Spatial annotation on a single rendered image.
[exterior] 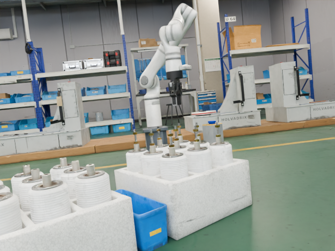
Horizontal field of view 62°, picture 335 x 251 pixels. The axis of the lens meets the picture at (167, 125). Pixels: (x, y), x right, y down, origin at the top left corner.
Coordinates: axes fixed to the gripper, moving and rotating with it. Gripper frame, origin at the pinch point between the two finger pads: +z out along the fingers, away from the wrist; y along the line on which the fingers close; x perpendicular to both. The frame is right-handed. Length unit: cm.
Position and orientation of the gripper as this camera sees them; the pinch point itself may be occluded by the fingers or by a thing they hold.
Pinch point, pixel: (176, 102)
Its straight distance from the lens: 129.8
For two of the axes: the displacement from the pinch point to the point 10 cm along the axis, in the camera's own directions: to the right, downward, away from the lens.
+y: -3.2, 1.4, -9.4
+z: 0.9, 9.9, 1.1
